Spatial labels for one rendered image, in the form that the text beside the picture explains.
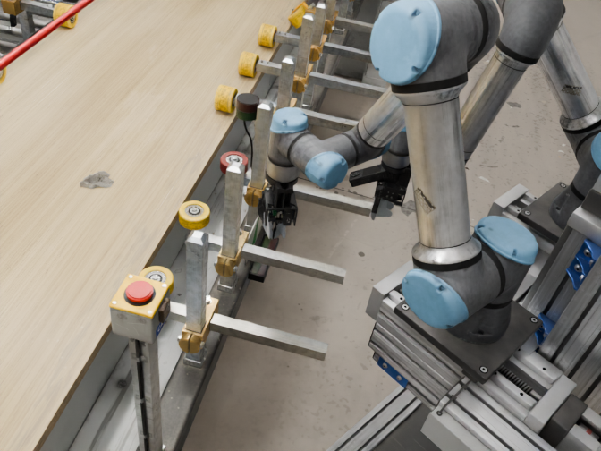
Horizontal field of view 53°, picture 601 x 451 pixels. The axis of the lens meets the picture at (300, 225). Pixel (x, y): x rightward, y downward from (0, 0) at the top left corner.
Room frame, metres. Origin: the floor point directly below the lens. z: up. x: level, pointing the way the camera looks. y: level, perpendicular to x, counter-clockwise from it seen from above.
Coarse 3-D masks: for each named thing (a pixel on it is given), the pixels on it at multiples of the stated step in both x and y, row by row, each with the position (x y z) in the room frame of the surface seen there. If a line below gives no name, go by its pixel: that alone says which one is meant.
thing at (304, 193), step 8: (248, 176) 1.39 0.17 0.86; (296, 184) 1.39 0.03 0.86; (296, 192) 1.36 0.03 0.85; (304, 192) 1.36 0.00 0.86; (312, 192) 1.37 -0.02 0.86; (320, 192) 1.37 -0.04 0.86; (328, 192) 1.38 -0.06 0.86; (304, 200) 1.36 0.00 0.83; (312, 200) 1.36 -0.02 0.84; (320, 200) 1.36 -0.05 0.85; (328, 200) 1.35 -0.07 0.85; (336, 200) 1.35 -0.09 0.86; (344, 200) 1.36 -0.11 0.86; (352, 200) 1.36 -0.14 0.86; (360, 200) 1.37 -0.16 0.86; (344, 208) 1.35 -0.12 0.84; (352, 208) 1.34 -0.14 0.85; (360, 208) 1.34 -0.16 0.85; (368, 208) 1.34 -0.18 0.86; (368, 216) 1.34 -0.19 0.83
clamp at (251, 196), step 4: (248, 184) 1.34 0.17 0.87; (264, 184) 1.35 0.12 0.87; (248, 188) 1.33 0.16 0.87; (252, 188) 1.33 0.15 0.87; (256, 188) 1.33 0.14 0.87; (264, 188) 1.34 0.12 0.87; (244, 192) 1.32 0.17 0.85; (248, 192) 1.31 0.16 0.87; (252, 192) 1.31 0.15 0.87; (256, 192) 1.31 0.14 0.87; (260, 192) 1.32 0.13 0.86; (244, 196) 1.31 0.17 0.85; (248, 196) 1.31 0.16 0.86; (252, 196) 1.31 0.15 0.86; (256, 196) 1.30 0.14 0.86; (260, 196) 1.31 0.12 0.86; (248, 200) 1.31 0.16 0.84; (252, 200) 1.31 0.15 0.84; (256, 200) 1.30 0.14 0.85; (248, 204) 1.31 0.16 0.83; (252, 204) 1.31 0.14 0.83; (256, 204) 1.30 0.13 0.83
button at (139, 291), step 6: (138, 282) 0.61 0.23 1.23; (144, 282) 0.61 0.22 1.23; (126, 288) 0.59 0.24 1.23; (132, 288) 0.59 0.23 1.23; (138, 288) 0.60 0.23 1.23; (144, 288) 0.60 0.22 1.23; (150, 288) 0.60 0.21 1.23; (126, 294) 0.58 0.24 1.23; (132, 294) 0.58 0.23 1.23; (138, 294) 0.58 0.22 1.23; (144, 294) 0.59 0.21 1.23; (150, 294) 0.59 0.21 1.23; (132, 300) 0.58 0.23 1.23; (138, 300) 0.58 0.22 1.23; (144, 300) 0.58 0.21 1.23
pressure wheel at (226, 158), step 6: (222, 156) 1.40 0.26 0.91; (228, 156) 1.41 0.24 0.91; (234, 156) 1.42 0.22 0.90; (240, 156) 1.42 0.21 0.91; (222, 162) 1.38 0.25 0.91; (228, 162) 1.38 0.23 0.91; (240, 162) 1.39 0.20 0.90; (246, 162) 1.39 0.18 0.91; (222, 168) 1.37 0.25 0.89; (246, 168) 1.39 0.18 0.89
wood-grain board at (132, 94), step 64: (128, 0) 2.34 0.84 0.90; (192, 0) 2.45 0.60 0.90; (256, 0) 2.56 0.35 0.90; (64, 64) 1.76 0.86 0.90; (128, 64) 1.83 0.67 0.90; (192, 64) 1.91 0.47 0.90; (0, 128) 1.36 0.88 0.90; (64, 128) 1.41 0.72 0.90; (128, 128) 1.47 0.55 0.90; (192, 128) 1.53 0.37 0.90; (0, 192) 1.10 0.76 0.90; (64, 192) 1.14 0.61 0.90; (128, 192) 1.18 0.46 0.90; (192, 192) 1.25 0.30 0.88; (0, 256) 0.90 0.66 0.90; (64, 256) 0.93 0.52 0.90; (128, 256) 0.96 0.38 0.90; (0, 320) 0.73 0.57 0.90; (64, 320) 0.75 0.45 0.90; (0, 384) 0.59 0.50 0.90; (64, 384) 0.61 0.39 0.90; (0, 448) 0.47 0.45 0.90
